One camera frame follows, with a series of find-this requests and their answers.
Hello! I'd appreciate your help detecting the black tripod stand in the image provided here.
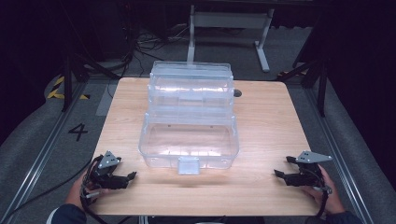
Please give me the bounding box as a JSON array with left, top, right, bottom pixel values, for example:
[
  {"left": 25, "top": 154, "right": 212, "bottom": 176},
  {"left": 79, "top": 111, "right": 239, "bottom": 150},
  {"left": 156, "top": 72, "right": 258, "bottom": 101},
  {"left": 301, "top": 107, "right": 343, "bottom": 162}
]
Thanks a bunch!
[
  {"left": 60, "top": 50, "right": 121, "bottom": 113},
  {"left": 276, "top": 57, "right": 330, "bottom": 119}
]

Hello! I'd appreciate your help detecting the person's left hand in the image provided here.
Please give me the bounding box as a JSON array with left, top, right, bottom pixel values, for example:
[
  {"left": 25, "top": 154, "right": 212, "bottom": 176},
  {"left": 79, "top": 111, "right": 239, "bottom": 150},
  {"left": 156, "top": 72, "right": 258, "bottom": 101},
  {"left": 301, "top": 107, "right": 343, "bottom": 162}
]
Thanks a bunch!
[{"left": 64, "top": 171, "right": 106, "bottom": 213}]

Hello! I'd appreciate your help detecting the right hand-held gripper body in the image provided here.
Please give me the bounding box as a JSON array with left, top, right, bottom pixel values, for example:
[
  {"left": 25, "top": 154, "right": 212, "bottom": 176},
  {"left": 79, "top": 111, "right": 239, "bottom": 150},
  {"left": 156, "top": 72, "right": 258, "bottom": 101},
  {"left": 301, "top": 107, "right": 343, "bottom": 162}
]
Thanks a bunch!
[{"left": 293, "top": 150, "right": 333, "bottom": 189}]

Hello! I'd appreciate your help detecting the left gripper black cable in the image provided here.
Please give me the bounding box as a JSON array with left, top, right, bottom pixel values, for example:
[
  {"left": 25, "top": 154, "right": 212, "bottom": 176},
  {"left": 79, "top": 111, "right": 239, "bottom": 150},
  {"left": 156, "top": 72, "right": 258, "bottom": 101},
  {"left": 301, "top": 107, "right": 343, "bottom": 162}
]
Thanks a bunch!
[{"left": 0, "top": 155, "right": 108, "bottom": 224}]

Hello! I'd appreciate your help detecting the bundle of floor cables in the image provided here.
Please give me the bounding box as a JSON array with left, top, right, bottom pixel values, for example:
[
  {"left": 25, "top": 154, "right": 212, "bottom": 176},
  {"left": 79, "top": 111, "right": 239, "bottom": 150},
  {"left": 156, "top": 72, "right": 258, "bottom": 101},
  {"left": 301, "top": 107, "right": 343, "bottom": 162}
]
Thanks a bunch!
[{"left": 106, "top": 18, "right": 191, "bottom": 97}]

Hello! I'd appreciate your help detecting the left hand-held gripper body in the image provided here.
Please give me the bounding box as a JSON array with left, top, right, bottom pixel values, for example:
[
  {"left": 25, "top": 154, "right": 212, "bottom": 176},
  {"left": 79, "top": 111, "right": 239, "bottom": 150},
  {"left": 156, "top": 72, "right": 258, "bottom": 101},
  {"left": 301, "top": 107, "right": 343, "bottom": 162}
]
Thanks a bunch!
[{"left": 88, "top": 150, "right": 123, "bottom": 189}]

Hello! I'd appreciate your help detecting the white metal desk frame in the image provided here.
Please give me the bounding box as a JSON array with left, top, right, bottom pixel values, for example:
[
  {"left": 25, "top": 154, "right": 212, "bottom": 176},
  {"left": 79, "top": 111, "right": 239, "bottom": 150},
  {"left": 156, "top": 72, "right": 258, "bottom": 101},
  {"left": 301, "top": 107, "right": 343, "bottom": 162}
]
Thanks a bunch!
[{"left": 186, "top": 4, "right": 276, "bottom": 74}]

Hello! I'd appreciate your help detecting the metal floor rail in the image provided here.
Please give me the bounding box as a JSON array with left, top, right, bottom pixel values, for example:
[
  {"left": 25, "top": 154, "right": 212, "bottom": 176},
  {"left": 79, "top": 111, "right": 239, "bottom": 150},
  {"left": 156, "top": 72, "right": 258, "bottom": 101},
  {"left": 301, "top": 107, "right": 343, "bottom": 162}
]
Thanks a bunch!
[
  {"left": 0, "top": 82, "right": 90, "bottom": 220},
  {"left": 303, "top": 87, "right": 376, "bottom": 224}
]

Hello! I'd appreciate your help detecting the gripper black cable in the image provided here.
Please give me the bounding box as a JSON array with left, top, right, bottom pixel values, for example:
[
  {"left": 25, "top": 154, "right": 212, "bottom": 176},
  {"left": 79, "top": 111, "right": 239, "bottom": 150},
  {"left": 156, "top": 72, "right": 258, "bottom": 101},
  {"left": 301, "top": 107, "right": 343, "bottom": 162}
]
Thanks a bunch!
[
  {"left": 316, "top": 174, "right": 333, "bottom": 218},
  {"left": 0, "top": 155, "right": 108, "bottom": 224}
]

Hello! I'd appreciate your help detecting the clear plastic tiered storage box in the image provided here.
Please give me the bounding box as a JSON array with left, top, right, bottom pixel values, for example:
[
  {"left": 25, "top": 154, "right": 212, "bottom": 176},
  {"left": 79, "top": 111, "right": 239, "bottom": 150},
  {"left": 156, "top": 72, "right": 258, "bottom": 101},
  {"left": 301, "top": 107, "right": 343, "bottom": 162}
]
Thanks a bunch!
[{"left": 138, "top": 60, "right": 241, "bottom": 175}]

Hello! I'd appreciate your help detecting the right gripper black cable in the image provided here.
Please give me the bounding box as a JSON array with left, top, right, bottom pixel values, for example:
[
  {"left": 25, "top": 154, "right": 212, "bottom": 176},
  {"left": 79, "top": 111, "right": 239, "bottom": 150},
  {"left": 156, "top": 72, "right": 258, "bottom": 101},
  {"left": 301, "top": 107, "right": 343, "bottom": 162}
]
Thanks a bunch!
[{"left": 316, "top": 174, "right": 333, "bottom": 218}]

